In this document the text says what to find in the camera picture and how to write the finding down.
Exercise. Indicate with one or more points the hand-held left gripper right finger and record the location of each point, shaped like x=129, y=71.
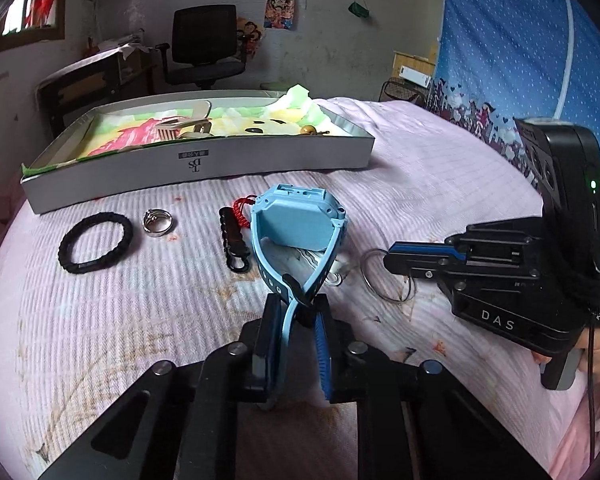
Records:
x=322, y=355

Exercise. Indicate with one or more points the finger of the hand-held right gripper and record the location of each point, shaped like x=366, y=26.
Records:
x=420, y=267
x=420, y=247

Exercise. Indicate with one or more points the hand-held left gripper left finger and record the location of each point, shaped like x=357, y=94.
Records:
x=261, y=345

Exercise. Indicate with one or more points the thin silver bangle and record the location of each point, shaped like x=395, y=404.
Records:
x=363, y=272

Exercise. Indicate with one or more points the blue smartwatch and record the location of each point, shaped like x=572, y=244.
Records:
x=300, y=220

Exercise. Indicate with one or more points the white shallow cardboard box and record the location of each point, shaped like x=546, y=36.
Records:
x=230, y=160

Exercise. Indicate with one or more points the pink printed bedspread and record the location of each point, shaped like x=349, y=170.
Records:
x=130, y=335

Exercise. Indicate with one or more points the brown bead pendant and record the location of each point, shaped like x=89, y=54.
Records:
x=307, y=130

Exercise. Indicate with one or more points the long white box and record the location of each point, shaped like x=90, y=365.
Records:
x=415, y=75

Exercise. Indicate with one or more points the light wooden cabinet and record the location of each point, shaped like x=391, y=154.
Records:
x=410, y=57

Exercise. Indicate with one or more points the blue dotted fabric wardrobe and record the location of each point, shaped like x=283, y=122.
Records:
x=505, y=35

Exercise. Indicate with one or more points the silver hair clip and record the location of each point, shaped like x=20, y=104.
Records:
x=172, y=127

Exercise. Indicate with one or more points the green hanging pouch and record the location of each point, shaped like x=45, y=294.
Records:
x=359, y=9

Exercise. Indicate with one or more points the colourful printed lining cloth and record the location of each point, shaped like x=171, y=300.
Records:
x=130, y=135

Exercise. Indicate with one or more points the black office chair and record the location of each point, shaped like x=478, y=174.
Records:
x=205, y=35

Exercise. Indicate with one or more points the dark wooden desk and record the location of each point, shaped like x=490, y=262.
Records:
x=80, y=85

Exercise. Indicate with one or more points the barred window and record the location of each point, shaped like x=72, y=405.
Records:
x=20, y=10

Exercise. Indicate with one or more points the cartoon wall poster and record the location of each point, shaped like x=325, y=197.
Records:
x=280, y=10

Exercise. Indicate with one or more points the orange cartoon wall sticker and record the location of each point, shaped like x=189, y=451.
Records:
x=250, y=30

